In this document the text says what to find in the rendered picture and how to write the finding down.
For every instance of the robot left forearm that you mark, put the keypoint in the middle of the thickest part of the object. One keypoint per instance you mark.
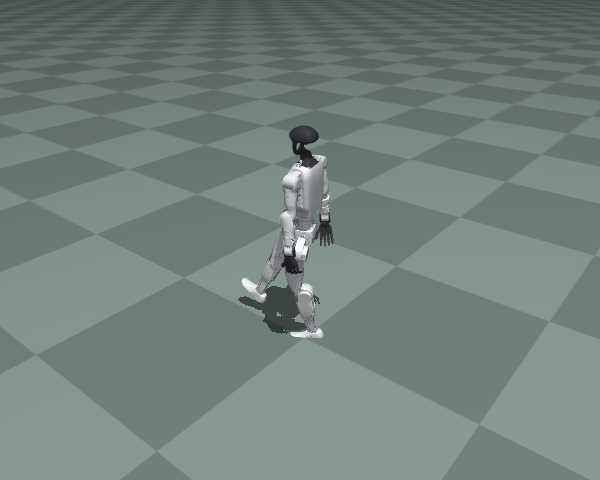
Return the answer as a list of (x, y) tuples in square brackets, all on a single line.
[(288, 229)]

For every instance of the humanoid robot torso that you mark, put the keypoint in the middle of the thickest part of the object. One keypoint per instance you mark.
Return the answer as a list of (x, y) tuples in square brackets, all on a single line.
[(309, 199)]

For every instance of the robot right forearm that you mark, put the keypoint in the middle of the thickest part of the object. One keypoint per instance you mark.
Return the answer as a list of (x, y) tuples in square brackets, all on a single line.
[(324, 210)]

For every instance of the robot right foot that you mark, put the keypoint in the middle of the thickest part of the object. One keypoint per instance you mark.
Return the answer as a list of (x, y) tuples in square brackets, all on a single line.
[(251, 288)]

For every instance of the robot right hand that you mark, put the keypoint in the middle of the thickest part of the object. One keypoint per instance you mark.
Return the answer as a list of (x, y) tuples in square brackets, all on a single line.
[(324, 229)]

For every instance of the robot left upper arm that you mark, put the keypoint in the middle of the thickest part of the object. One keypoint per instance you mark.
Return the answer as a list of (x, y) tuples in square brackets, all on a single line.
[(291, 181)]

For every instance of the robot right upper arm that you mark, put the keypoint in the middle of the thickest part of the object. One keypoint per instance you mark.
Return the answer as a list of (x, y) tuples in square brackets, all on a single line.
[(325, 183)]

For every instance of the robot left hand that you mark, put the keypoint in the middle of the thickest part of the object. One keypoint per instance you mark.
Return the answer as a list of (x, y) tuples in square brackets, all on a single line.
[(290, 263)]

